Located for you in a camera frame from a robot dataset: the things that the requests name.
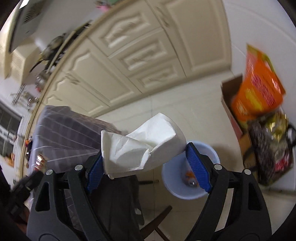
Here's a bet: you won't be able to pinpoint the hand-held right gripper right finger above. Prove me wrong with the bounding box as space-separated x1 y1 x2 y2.
183 142 272 241

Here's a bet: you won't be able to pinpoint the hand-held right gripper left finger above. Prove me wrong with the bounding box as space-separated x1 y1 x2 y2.
26 151 109 241

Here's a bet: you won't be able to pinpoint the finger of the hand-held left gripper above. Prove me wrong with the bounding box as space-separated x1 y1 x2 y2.
13 170 44 200

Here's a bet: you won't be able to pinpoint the light blue trash bin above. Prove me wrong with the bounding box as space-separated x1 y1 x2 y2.
161 140 221 200

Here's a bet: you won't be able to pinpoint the white tissue paper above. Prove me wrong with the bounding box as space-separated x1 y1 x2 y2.
100 112 187 180

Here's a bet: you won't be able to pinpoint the small yellow red wrapper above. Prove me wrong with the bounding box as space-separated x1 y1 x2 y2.
36 155 48 171

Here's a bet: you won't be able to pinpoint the dark cloth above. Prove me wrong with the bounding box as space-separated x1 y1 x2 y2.
90 173 145 241

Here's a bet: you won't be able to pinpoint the grey checked tablecloth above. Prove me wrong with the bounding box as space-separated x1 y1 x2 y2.
28 105 123 223

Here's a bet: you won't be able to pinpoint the dark wooden chair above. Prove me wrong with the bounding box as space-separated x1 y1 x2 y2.
139 205 173 241

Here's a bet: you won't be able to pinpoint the kitchen window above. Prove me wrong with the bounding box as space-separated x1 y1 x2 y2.
0 100 23 158

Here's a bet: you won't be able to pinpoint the dark patterned bag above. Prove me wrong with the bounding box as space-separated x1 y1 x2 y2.
246 109 296 186

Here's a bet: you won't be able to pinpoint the cardboard box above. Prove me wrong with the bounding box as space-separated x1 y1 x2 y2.
221 74 257 167

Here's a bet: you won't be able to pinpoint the large orange printed bag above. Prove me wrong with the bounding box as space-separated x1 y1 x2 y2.
231 44 286 123

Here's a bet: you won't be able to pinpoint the cream lattice door cabinet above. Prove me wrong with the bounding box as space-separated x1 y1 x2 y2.
3 50 29 80

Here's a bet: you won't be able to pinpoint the cream lower cabinets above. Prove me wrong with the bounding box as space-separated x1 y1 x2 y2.
37 0 232 116

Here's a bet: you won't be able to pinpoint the steel wok with lid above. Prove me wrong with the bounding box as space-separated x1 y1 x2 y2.
30 32 70 71

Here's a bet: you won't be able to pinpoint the range hood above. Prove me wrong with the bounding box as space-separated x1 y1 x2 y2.
9 0 67 53

